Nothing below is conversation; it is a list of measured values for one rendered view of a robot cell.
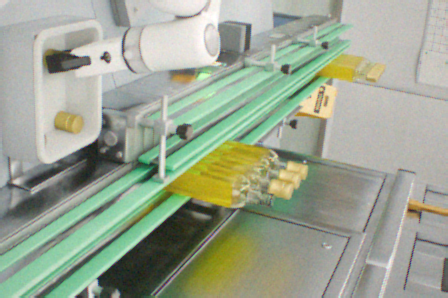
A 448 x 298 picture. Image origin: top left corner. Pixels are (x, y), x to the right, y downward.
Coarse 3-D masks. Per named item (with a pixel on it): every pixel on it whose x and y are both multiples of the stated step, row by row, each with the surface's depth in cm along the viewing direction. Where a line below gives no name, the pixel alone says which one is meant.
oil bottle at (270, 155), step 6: (222, 144) 129; (228, 144) 129; (234, 144) 130; (240, 144) 130; (246, 144) 130; (240, 150) 127; (246, 150) 127; (252, 150) 127; (258, 150) 127; (264, 150) 128; (270, 150) 128; (264, 156) 125; (270, 156) 125; (276, 156) 127; (270, 162) 125; (276, 162) 126
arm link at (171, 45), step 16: (208, 0) 81; (176, 16) 84; (192, 16) 82; (208, 16) 82; (144, 32) 83; (160, 32) 81; (176, 32) 80; (192, 32) 79; (208, 32) 80; (144, 48) 82; (160, 48) 81; (176, 48) 80; (192, 48) 79; (208, 48) 80; (160, 64) 83; (176, 64) 82; (192, 64) 82; (208, 64) 82
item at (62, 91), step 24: (72, 24) 89; (96, 24) 94; (48, 48) 94; (72, 48) 98; (48, 72) 96; (72, 72) 100; (48, 96) 97; (72, 96) 102; (96, 96) 100; (48, 120) 99; (96, 120) 102; (48, 144) 95; (72, 144) 97
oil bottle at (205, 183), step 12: (192, 168) 115; (204, 168) 115; (216, 168) 115; (180, 180) 114; (192, 180) 113; (204, 180) 112; (216, 180) 111; (228, 180) 111; (240, 180) 111; (180, 192) 115; (192, 192) 114; (204, 192) 113; (216, 192) 111; (228, 192) 110; (240, 192) 110; (228, 204) 111; (240, 204) 111
